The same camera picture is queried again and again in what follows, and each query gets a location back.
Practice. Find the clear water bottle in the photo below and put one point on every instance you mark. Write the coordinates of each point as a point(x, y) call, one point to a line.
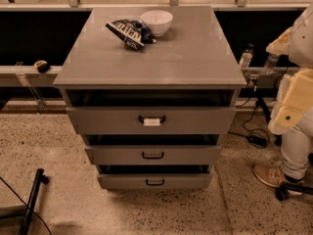
point(246, 57)
point(271, 63)

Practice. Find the grey drawer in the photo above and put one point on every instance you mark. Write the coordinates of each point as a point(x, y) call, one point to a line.
point(154, 181)
point(151, 120)
point(153, 155)

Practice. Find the black power adapter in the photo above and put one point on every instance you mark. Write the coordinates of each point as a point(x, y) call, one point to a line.
point(257, 141)

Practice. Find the black stand leg left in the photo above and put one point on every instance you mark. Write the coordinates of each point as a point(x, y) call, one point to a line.
point(40, 178)

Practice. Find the person leg light trousers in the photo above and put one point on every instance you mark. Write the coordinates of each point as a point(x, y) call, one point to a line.
point(297, 144)

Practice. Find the grey bottom drawer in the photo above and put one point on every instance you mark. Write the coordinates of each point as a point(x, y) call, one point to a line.
point(154, 181)

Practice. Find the left clear water bottle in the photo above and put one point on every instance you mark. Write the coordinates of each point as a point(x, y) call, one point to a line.
point(246, 57)

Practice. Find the black tripod leg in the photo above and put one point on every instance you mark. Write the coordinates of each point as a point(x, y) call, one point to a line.
point(262, 104)

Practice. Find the black chair caster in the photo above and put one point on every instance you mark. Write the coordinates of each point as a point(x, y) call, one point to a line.
point(283, 192)

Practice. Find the yellow black tape measure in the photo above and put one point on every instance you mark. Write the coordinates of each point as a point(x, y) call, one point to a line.
point(42, 66)

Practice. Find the right clear water bottle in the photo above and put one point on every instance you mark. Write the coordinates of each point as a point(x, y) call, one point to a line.
point(271, 63)

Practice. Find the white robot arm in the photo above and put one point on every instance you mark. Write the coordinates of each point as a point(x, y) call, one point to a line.
point(295, 95)

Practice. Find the grey top drawer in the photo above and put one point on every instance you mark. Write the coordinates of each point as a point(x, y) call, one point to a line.
point(151, 120)

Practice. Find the grey middle drawer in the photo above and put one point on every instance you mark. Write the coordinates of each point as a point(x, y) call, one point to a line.
point(153, 155)

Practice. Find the white bowl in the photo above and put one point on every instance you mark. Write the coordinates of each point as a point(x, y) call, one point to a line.
point(157, 21)

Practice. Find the grey drawer cabinet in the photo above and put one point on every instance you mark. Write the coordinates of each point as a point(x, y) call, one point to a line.
point(191, 65)

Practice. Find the dark snack bag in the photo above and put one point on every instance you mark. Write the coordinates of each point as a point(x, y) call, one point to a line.
point(134, 34)

